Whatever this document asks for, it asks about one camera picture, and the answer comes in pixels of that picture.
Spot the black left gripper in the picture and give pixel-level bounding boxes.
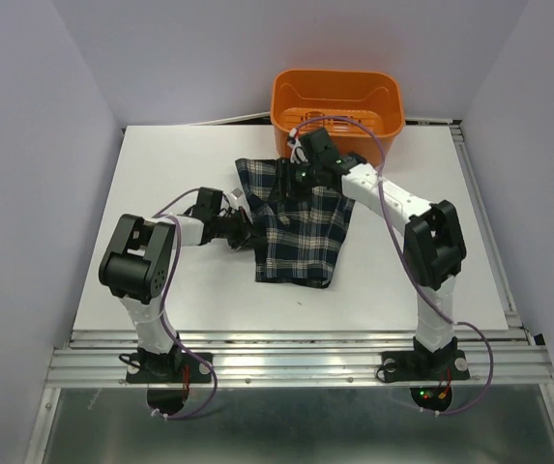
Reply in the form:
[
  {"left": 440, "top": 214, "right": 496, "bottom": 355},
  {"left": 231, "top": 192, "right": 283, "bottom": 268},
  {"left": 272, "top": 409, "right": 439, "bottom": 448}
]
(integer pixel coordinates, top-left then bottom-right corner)
[{"left": 212, "top": 207, "right": 269, "bottom": 251}]

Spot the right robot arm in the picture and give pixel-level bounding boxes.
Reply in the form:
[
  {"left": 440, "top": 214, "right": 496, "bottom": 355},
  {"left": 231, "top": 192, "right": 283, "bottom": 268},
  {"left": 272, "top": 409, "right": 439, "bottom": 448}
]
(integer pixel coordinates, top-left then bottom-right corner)
[{"left": 280, "top": 129, "right": 466, "bottom": 377}]

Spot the aluminium table frame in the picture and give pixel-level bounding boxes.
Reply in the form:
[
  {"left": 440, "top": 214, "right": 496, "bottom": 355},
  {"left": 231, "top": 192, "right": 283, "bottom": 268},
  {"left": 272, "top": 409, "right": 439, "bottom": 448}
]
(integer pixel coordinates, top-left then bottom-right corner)
[{"left": 26, "top": 121, "right": 554, "bottom": 463}]

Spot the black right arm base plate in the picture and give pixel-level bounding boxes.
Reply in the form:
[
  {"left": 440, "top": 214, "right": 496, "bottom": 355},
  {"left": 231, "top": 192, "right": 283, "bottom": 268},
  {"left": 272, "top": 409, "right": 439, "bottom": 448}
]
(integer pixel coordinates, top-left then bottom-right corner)
[{"left": 375, "top": 351, "right": 470, "bottom": 384}]

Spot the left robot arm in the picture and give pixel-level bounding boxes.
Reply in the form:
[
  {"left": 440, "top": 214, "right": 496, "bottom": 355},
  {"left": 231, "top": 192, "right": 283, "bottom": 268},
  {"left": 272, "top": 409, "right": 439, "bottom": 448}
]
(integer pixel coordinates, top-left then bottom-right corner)
[{"left": 99, "top": 188, "right": 265, "bottom": 381}]

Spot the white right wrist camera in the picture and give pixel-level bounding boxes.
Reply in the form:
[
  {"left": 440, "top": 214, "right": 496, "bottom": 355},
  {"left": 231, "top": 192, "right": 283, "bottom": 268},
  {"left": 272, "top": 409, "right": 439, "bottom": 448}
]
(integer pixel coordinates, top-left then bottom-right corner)
[{"left": 287, "top": 137, "right": 308, "bottom": 164}]

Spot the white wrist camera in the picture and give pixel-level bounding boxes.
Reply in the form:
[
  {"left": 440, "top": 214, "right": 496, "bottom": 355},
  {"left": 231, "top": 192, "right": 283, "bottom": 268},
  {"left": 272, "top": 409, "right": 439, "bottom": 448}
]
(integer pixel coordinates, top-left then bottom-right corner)
[
  {"left": 227, "top": 188, "right": 246, "bottom": 205},
  {"left": 287, "top": 137, "right": 308, "bottom": 164}
]

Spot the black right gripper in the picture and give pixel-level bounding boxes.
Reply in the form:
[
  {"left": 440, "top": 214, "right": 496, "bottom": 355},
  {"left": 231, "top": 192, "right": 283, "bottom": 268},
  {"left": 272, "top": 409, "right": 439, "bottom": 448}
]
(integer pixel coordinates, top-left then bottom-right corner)
[{"left": 265, "top": 158, "right": 320, "bottom": 205}]

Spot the navy plaid pleated skirt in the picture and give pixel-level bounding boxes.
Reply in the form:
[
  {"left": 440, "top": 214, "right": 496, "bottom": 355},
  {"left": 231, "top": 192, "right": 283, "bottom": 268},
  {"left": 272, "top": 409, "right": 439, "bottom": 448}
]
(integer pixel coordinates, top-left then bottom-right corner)
[{"left": 235, "top": 158, "right": 355, "bottom": 289}]

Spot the orange plastic basket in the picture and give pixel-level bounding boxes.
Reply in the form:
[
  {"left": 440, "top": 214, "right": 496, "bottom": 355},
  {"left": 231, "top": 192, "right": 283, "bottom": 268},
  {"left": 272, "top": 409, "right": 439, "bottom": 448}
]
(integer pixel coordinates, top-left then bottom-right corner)
[{"left": 270, "top": 70, "right": 405, "bottom": 166}]

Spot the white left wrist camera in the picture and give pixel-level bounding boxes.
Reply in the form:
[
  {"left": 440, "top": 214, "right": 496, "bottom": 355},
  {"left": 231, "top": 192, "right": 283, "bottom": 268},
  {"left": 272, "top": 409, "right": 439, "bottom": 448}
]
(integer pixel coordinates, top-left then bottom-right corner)
[{"left": 227, "top": 188, "right": 246, "bottom": 205}]

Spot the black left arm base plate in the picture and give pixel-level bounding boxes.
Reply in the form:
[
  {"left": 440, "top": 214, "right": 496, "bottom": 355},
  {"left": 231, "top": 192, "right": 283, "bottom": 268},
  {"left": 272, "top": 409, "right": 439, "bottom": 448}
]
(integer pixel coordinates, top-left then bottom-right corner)
[{"left": 118, "top": 350, "right": 213, "bottom": 385}]

